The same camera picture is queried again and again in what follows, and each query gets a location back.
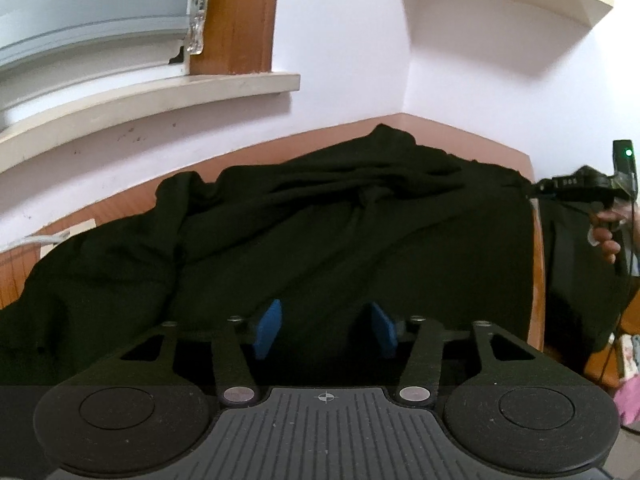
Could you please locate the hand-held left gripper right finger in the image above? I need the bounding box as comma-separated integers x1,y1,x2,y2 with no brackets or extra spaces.
369,301,543,406

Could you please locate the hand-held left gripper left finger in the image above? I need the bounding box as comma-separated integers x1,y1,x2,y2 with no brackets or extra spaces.
112,299,284,406

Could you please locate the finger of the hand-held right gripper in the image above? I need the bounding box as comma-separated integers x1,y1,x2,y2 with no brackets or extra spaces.
525,165,584,199

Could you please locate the black garment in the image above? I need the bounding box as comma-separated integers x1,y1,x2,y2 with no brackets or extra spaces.
0,124,536,391

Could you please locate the person's right hand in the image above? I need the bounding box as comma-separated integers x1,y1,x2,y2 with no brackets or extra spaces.
588,208,630,266

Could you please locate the black laptop bag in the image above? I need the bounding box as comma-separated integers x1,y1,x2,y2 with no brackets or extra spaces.
537,195,640,356

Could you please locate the floral cloth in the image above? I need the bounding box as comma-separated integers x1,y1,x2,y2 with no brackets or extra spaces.
617,332,640,381

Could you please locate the pink cloth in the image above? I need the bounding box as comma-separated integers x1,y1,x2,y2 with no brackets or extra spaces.
612,375,640,428

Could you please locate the beige window sill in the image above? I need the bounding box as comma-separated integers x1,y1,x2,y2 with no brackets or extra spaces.
0,72,301,173

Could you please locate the white window blind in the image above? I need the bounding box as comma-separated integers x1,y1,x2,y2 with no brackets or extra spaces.
0,0,196,126

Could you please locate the white cable grommet plate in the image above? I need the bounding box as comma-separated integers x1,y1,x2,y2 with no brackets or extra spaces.
24,218,97,248

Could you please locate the blind bead cord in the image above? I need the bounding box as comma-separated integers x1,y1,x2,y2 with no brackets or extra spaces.
186,0,211,57

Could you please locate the wooden window frame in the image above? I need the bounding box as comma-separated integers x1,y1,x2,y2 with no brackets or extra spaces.
189,0,281,77

